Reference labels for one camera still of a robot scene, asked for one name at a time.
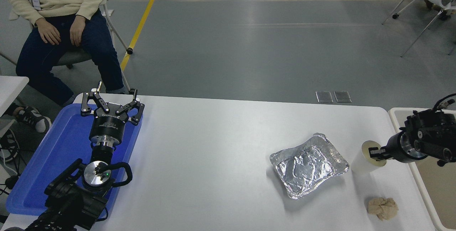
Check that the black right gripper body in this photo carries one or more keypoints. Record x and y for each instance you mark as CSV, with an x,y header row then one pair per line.
x,y
393,149

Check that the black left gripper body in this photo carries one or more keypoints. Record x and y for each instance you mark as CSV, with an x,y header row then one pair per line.
x,y
106,124

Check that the white paper cup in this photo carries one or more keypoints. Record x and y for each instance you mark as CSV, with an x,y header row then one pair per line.
x,y
359,165

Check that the person's left hand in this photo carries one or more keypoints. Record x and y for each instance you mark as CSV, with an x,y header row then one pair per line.
x,y
77,30

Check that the person's right hand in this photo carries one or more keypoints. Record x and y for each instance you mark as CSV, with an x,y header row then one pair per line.
x,y
49,33

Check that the grey wheeled office chair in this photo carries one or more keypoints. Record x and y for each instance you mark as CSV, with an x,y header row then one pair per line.
x,y
71,58

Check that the crumpled tan paper ball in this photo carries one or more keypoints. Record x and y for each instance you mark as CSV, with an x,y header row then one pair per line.
x,y
383,208

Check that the large pale bin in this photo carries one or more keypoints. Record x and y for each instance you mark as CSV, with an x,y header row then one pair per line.
x,y
434,188

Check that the blue plastic tray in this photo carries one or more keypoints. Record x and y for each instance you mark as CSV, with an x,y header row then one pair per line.
x,y
53,152

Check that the black and white sneaker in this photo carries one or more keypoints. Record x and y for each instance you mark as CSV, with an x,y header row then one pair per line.
x,y
35,120
9,149

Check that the metal floor outlet plate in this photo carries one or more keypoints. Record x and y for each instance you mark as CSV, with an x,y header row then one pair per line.
x,y
342,96
324,97

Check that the crumpled foil tray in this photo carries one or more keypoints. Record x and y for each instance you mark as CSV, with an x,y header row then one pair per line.
x,y
306,170

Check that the small white side table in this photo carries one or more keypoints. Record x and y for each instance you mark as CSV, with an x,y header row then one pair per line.
x,y
10,88

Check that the grey metal caster leg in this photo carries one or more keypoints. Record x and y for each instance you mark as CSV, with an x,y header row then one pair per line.
x,y
8,58

